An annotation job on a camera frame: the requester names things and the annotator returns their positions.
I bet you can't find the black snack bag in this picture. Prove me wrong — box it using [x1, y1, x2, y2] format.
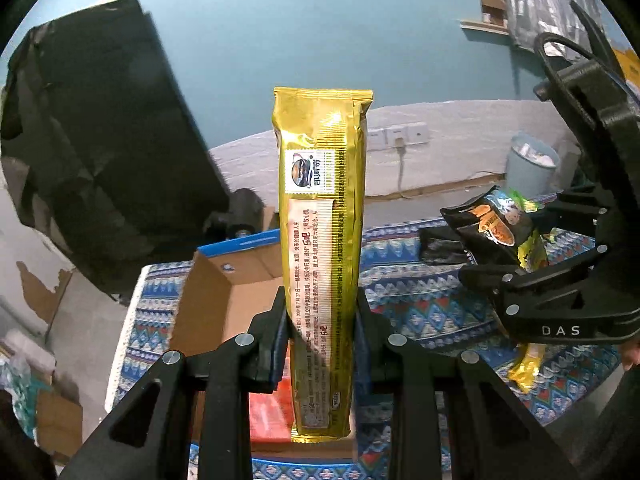
[440, 186, 536, 266]

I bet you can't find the person right hand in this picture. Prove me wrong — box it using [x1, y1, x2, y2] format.
[620, 339, 640, 372]

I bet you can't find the orange yellow noodle snack bag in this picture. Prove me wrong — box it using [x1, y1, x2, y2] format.
[508, 342, 546, 393]

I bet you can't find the blue cardboard box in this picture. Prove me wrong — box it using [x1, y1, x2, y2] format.
[169, 229, 357, 462]

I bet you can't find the black plastic tray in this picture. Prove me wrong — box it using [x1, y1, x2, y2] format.
[419, 226, 475, 266]

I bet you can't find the white plug and cable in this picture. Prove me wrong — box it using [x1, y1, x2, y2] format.
[364, 136, 417, 201]

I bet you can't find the green pea snack bag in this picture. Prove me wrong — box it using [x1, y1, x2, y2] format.
[508, 188, 561, 272]

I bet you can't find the patterned blue tablecloth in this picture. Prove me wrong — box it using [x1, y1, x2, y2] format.
[105, 220, 620, 479]

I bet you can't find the orange red snack packet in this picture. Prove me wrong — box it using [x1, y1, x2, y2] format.
[248, 377, 294, 444]

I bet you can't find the silver foil bag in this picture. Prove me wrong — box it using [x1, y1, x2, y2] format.
[506, 0, 602, 51]

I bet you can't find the yellow biscuit pack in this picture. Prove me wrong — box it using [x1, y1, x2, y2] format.
[272, 87, 373, 444]

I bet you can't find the black dark cabinet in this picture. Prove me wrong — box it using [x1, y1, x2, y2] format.
[1, 0, 230, 295]

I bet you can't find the light blue waste bin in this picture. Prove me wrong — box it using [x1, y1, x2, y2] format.
[504, 132, 560, 198]

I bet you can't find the white wall socket strip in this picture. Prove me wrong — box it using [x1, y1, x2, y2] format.
[367, 122, 431, 152]

